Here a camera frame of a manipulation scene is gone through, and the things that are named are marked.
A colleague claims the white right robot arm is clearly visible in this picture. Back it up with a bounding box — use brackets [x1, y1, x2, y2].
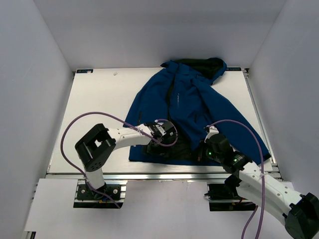
[201, 126, 319, 239]

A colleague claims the right blue table label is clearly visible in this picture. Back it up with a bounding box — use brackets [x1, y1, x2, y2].
[225, 67, 242, 71]

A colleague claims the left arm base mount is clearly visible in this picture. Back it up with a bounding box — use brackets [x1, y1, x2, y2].
[73, 180, 127, 209]

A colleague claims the blue table label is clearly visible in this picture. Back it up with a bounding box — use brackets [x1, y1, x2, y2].
[225, 67, 242, 71]
[76, 69, 93, 74]

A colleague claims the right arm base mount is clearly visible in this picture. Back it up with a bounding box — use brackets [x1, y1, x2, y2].
[204, 184, 256, 212]

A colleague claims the left blue table label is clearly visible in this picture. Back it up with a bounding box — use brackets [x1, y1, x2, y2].
[76, 69, 93, 74]

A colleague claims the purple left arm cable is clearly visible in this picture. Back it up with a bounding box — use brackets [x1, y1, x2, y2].
[60, 111, 179, 209]

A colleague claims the blue and black jacket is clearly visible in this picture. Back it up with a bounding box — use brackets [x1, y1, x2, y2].
[126, 58, 271, 166]

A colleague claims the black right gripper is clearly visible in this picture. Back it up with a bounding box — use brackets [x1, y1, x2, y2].
[192, 138, 223, 162]

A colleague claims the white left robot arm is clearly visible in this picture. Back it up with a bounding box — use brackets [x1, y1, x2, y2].
[75, 120, 177, 199]

